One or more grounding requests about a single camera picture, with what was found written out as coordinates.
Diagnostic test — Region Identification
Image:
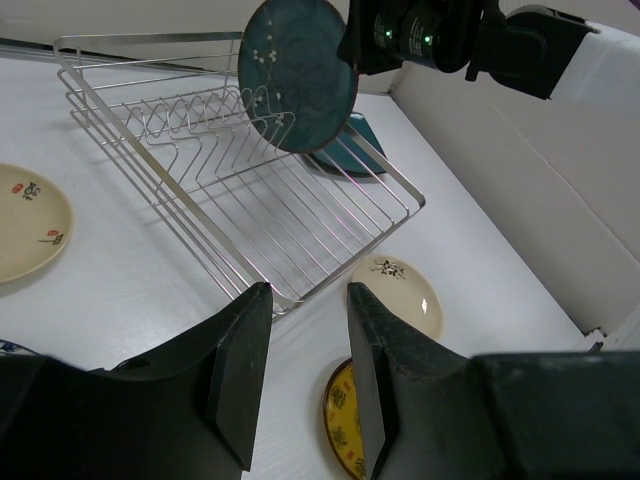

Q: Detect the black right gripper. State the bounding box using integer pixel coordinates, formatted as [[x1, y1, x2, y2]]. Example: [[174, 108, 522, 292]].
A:
[[337, 0, 485, 75]]

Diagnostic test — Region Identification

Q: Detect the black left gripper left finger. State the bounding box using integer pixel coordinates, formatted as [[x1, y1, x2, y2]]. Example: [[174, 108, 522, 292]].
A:
[[1, 283, 273, 479]]

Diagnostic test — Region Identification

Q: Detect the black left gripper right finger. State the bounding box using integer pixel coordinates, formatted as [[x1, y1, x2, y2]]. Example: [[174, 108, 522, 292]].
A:
[[347, 283, 639, 479]]

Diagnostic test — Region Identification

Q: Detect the dark teal square plate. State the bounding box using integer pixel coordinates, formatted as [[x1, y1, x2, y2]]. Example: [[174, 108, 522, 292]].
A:
[[308, 112, 386, 177]]

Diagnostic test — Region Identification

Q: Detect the teal round blossom plate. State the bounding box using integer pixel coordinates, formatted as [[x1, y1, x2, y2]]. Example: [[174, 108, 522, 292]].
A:
[[238, 1, 358, 153]]

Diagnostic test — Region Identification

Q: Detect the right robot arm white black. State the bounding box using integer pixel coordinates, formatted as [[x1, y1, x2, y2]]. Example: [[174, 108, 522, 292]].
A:
[[337, 1, 639, 110]]

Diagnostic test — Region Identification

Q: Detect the gold brown patterned plate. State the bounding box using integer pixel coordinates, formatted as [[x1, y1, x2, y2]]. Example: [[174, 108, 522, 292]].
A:
[[322, 358, 367, 480]]

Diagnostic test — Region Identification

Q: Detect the glossy cream plate black motif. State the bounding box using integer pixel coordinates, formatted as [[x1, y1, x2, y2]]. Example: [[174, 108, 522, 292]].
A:
[[351, 255, 443, 339]]

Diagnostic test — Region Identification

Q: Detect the blue white floral plate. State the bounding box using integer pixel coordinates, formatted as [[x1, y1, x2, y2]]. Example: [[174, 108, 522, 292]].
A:
[[0, 340, 29, 357]]

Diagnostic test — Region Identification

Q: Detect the cream plate with red marks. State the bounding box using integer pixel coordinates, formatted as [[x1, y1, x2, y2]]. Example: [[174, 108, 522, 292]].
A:
[[1, 163, 75, 283]]

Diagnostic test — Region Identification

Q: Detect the silver wire dish rack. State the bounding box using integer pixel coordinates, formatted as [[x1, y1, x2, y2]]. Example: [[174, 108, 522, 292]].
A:
[[53, 32, 425, 315]]

